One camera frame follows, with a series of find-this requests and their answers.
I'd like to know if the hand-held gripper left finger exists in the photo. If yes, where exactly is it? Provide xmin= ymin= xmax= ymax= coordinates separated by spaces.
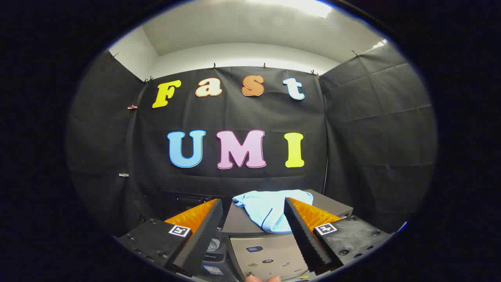
xmin=115 ymin=199 xmax=223 ymax=278

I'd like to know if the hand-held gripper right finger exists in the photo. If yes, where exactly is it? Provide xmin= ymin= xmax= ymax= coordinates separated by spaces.
xmin=284 ymin=197 xmax=392 ymax=276

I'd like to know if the black washing machine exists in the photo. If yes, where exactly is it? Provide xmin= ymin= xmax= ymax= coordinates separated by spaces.
xmin=196 ymin=219 xmax=240 ymax=281

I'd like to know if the light blue shirt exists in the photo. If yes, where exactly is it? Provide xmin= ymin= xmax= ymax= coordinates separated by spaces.
xmin=232 ymin=190 xmax=314 ymax=234

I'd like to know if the black backdrop cloth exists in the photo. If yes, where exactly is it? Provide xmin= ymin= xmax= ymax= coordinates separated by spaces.
xmin=67 ymin=43 xmax=438 ymax=235

